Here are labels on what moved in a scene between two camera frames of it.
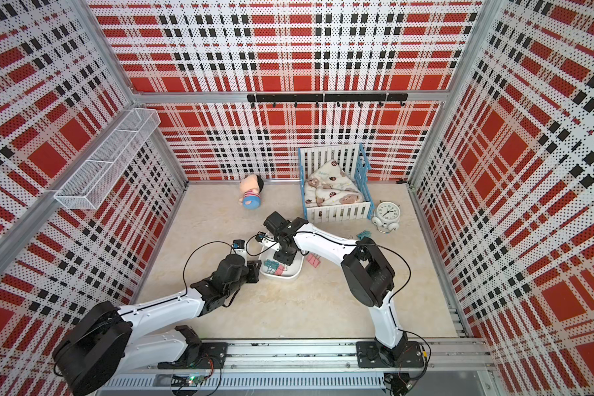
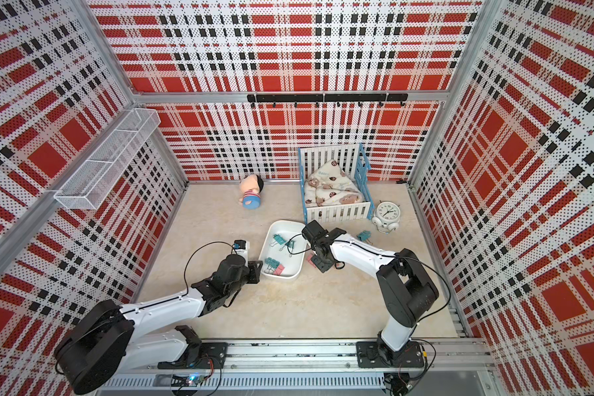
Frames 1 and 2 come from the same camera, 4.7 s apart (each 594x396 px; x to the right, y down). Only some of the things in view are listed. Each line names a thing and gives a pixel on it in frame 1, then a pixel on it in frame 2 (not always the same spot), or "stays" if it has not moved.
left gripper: [253, 271] stays
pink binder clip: [313, 259] stays
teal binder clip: [271, 266] stays
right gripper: [285, 259] → [320, 266]
